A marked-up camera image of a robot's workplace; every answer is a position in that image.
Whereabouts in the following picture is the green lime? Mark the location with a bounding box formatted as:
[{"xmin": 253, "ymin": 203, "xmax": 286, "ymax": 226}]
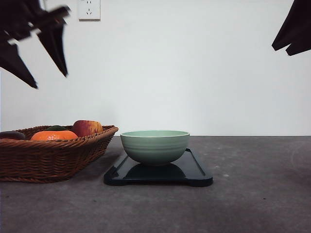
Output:
[{"xmin": 47, "ymin": 125, "xmax": 67, "ymax": 131}]

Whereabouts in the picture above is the red yellow apple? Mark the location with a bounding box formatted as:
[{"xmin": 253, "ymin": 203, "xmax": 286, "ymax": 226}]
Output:
[{"xmin": 73, "ymin": 120, "xmax": 103, "ymax": 136}]

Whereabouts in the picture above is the dark red apple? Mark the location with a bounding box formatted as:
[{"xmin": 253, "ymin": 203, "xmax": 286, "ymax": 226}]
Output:
[{"xmin": 0, "ymin": 131, "xmax": 26, "ymax": 140}]

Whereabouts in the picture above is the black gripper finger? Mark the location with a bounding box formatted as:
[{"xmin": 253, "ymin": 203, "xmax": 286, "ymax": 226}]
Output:
[
  {"xmin": 285, "ymin": 39, "xmax": 311, "ymax": 56},
  {"xmin": 271, "ymin": 0, "xmax": 311, "ymax": 51}
]

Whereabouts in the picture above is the dark blue tray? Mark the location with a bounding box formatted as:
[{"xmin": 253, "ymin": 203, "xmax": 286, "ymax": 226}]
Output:
[{"xmin": 104, "ymin": 148, "xmax": 213, "ymax": 187}]

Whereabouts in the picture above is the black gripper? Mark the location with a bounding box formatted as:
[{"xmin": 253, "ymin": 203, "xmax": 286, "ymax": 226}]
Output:
[{"xmin": 0, "ymin": 0, "xmax": 70, "ymax": 89}]

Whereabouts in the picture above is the white wall socket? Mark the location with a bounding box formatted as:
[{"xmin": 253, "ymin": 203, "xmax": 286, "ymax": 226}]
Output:
[{"xmin": 78, "ymin": 0, "xmax": 101, "ymax": 22}]

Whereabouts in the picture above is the brown wicker basket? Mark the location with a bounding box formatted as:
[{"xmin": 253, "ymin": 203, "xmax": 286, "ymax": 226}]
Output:
[{"xmin": 0, "ymin": 125, "xmax": 119, "ymax": 183}]

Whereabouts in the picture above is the orange mandarin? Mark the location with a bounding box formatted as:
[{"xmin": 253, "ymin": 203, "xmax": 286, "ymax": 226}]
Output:
[{"xmin": 31, "ymin": 131, "xmax": 78, "ymax": 141}]

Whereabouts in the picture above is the green ceramic bowl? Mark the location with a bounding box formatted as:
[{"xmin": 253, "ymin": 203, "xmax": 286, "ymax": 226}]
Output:
[{"xmin": 120, "ymin": 130, "xmax": 190, "ymax": 165}]

